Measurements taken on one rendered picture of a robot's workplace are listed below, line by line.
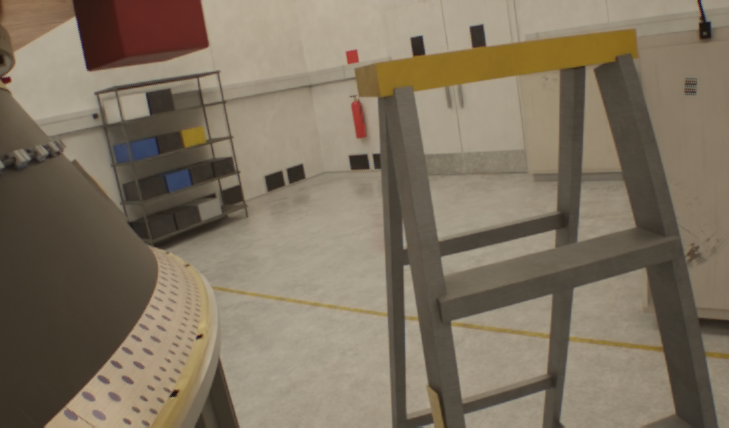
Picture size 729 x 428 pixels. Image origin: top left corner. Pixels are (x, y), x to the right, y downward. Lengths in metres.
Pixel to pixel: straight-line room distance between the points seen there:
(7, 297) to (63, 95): 6.15
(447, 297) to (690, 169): 2.32
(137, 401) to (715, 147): 2.65
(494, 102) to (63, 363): 7.06
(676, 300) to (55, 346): 0.83
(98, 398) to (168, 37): 0.50
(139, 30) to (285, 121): 7.92
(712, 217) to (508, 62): 2.29
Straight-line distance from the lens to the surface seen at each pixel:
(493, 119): 7.53
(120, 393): 0.70
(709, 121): 2.90
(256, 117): 8.34
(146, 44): 0.86
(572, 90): 0.99
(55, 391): 0.66
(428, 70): 0.76
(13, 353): 0.66
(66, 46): 6.92
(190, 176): 6.96
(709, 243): 3.04
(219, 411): 1.04
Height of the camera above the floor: 1.50
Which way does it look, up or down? 13 degrees down
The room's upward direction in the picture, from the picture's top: 10 degrees counter-clockwise
